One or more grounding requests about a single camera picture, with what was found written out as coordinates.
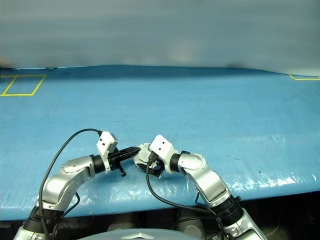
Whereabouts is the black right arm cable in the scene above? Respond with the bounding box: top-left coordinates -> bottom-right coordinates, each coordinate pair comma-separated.
145,156 -> 226,240

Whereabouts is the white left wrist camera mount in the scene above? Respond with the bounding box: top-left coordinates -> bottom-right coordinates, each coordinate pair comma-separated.
96,131 -> 119,174

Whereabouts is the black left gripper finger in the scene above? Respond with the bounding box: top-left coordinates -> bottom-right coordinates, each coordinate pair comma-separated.
118,146 -> 141,156
119,149 -> 141,161

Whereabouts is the silver round motor housing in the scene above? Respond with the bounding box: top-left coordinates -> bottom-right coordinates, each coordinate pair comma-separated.
133,149 -> 161,174

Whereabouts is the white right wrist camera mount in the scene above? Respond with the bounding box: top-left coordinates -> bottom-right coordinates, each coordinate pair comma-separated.
149,134 -> 180,175

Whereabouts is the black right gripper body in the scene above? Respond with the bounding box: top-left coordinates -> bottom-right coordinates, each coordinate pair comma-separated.
147,152 -> 165,174

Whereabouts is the grey robot torso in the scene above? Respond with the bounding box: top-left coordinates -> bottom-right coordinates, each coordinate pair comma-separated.
98,226 -> 183,240

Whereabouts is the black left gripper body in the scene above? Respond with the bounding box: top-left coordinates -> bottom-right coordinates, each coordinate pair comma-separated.
108,147 -> 127,177

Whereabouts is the silver hinged motor lid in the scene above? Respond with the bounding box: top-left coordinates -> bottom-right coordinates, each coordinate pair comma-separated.
134,142 -> 153,165

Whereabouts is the blue plastic table cover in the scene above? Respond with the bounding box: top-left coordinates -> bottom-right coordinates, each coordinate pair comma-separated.
0,64 -> 320,222

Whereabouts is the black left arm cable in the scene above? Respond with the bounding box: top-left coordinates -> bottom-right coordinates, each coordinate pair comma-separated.
38,128 -> 102,240

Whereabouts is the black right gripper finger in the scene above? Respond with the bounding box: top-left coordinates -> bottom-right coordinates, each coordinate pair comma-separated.
138,167 -> 161,179

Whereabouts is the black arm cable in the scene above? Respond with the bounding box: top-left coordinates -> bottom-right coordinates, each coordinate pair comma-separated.
145,156 -> 226,240
38,128 -> 102,240

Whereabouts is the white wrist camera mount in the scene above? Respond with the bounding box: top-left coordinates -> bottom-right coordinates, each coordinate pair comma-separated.
149,134 -> 180,175
96,131 -> 119,174

